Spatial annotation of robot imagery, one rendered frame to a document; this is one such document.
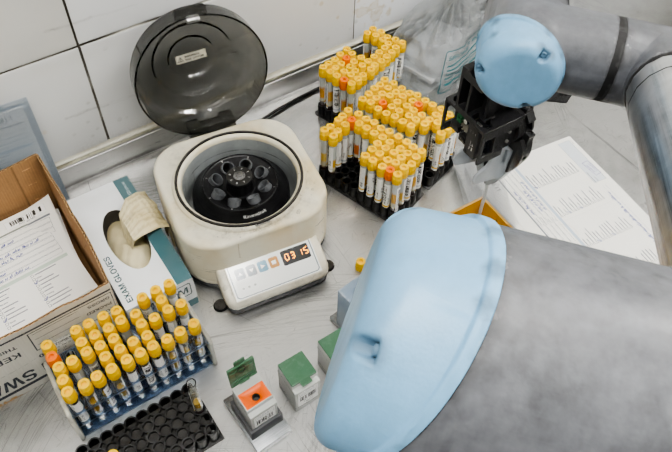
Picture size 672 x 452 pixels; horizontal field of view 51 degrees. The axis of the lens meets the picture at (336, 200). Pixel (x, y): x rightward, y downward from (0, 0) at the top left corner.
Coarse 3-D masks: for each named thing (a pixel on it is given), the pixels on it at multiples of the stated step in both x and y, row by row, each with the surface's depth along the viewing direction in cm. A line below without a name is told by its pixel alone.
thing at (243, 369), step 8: (240, 360) 90; (248, 360) 91; (232, 368) 90; (240, 368) 91; (248, 368) 92; (232, 376) 91; (240, 376) 92; (248, 376) 93; (232, 384) 91; (240, 384) 92
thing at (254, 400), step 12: (252, 384) 92; (264, 384) 92; (240, 396) 91; (252, 396) 92; (264, 396) 91; (240, 408) 93; (252, 408) 90; (264, 408) 91; (276, 408) 93; (252, 420) 91; (264, 420) 93
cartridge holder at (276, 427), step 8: (224, 400) 98; (232, 400) 95; (232, 408) 96; (240, 416) 94; (280, 416) 95; (240, 424) 95; (248, 424) 93; (264, 424) 93; (272, 424) 95; (280, 424) 96; (288, 424) 96; (248, 432) 94; (256, 432) 93; (264, 432) 95; (272, 432) 95; (280, 432) 95; (288, 432) 95; (256, 440) 94; (264, 440) 94; (272, 440) 94; (256, 448) 93; (264, 448) 94
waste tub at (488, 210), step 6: (480, 198) 111; (468, 204) 110; (474, 204) 110; (486, 204) 110; (456, 210) 109; (462, 210) 110; (468, 210) 111; (474, 210) 112; (486, 210) 111; (492, 210) 109; (486, 216) 112; (492, 216) 110; (498, 216) 109; (498, 222) 109; (504, 222) 108
